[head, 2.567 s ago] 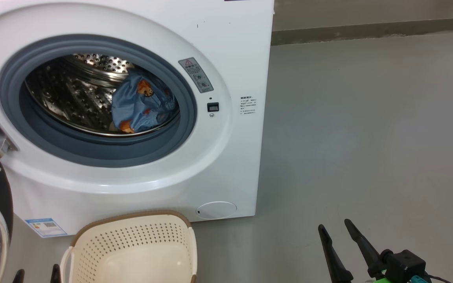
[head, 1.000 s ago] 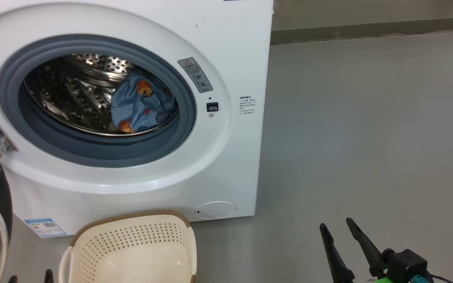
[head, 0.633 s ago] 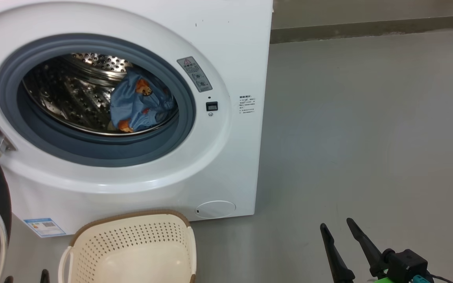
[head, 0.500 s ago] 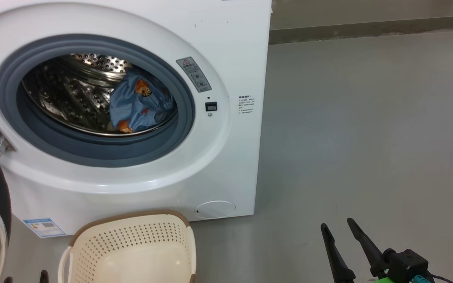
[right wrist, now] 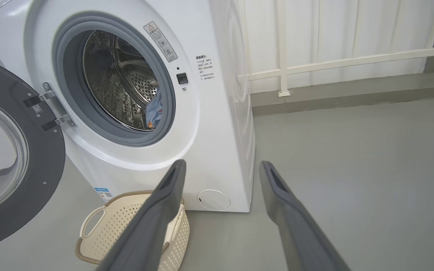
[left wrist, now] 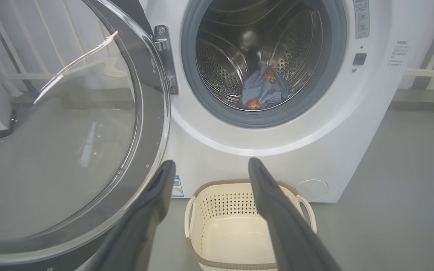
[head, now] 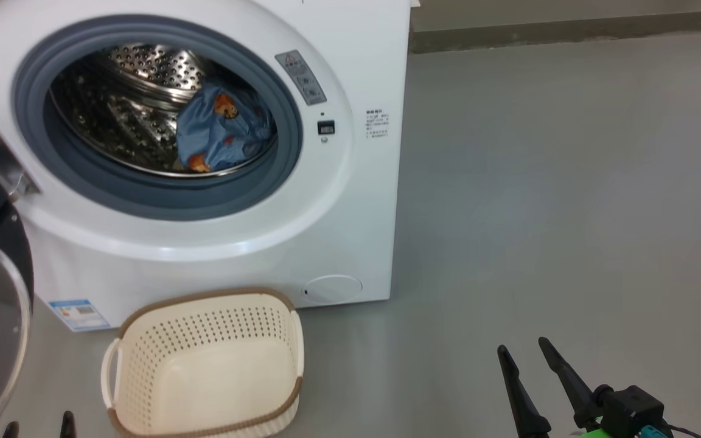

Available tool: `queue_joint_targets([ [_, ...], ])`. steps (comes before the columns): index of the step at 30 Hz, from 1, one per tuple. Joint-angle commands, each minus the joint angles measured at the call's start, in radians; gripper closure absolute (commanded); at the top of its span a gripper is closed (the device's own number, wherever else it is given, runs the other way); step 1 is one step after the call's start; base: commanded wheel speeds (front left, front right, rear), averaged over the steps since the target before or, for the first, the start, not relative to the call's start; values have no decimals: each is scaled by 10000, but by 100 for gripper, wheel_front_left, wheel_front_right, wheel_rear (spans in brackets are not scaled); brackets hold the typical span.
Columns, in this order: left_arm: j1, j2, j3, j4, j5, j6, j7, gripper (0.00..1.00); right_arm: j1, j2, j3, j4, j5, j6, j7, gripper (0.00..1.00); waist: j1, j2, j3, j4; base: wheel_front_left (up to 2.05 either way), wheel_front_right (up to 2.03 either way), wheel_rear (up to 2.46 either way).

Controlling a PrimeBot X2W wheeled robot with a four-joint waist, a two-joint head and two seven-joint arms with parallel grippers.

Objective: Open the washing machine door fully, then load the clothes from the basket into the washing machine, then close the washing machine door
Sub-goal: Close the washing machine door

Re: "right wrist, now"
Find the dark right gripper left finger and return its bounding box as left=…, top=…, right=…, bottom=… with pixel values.
left=96, top=159, right=186, bottom=271

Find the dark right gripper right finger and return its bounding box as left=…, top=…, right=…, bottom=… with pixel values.
left=259, top=161, right=351, bottom=271

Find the blue cartoon print garment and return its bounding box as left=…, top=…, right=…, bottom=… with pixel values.
left=145, top=88, right=164, bottom=129

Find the washing machine glass door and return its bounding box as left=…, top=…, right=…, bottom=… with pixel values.
left=0, top=56, right=66, bottom=253

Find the white front-load washing machine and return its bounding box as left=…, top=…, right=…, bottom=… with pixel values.
left=0, top=0, right=256, bottom=213

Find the stainless steel washing machine drum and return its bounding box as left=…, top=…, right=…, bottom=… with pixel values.
left=83, top=30, right=161, bottom=131

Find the metal door hinge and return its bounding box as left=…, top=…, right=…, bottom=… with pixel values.
left=23, top=82, right=77, bottom=131

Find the grey rubber door gasket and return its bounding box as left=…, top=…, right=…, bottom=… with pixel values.
left=52, top=14, right=176, bottom=146

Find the cream perforated laundry basket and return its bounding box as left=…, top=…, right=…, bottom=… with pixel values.
left=75, top=190, right=190, bottom=271

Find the blue energy label sticker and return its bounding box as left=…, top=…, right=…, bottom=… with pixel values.
left=95, top=187, right=114, bottom=202

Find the round white filter cover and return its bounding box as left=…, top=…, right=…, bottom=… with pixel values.
left=197, top=189, right=231, bottom=211

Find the white metal railing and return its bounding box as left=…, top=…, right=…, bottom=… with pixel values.
left=236, top=0, right=434, bottom=97

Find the warning sticker strip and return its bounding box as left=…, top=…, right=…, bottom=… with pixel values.
left=144, top=21, right=178, bottom=62

